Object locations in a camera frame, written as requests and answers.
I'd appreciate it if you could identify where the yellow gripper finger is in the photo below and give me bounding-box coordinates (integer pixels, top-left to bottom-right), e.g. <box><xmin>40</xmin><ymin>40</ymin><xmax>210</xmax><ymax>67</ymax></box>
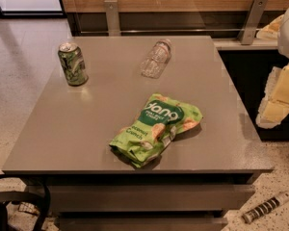
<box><xmin>256</xmin><ymin>65</ymin><xmax>289</xmax><ymax>129</ymax></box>
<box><xmin>256</xmin><ymin>14</ymin><xmax>283</xmax><ymax>39</ymax></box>

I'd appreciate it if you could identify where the clear plastic water bottle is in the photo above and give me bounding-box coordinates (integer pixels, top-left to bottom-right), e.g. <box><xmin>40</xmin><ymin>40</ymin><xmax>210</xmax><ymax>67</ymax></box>
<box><xmin>140</xmin><ymin>38</ymin><xmax>171</xmax><ymax>79</ymax></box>

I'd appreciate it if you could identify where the green chips bag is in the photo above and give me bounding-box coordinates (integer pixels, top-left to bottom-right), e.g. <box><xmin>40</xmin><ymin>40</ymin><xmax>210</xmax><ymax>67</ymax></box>
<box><xmin>110</xmin><ymin>93</ymin><xmax>202</xmax><ymax>168</ymax></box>

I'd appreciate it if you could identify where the green soda can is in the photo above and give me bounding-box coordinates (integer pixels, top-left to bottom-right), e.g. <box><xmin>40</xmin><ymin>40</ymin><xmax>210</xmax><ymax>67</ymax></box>
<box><xmin>58</xmin><ymin>42</ymin><xmax>89</xmax><ymax>87</ymax></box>

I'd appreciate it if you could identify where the grey table base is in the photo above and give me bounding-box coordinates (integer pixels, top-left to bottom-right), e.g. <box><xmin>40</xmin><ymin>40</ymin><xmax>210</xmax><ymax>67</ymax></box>
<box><xmin>22</xmin><ymin>172</ymin><xmax>263</xmax><ymax>231</ymax></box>

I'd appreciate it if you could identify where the black chair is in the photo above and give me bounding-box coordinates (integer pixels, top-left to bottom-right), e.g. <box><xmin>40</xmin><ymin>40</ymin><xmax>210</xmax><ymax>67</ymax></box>
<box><xmin>0</xmin><ymin>174</ymin><xmax>52</xmax><ymax>231</ymax></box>

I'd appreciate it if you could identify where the right metal bracket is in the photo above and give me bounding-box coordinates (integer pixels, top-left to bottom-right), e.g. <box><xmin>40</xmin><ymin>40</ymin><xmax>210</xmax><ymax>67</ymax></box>
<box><xmin>238</xmin><ymin>0</ymin><xmax>268</xmax><ymax>45</ymax></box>

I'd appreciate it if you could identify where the metal bracket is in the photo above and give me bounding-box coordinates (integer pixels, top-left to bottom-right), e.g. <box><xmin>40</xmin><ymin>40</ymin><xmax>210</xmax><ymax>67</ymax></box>
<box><xmin>104</xmin><ymin>0</ymin><xmax>121</xmax><ymax>37</ymax></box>
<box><xmin>238</xmin><ymin>0</ymin><xmax>268</xmax><ymax>45</ymax></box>

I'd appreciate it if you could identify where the left metal bracket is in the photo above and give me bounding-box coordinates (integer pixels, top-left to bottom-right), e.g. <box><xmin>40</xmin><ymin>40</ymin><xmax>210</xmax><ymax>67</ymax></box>
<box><xmin>104</xmin><ymin>0</ymin><xmax>121</xmax><ymax>37</ymax></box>

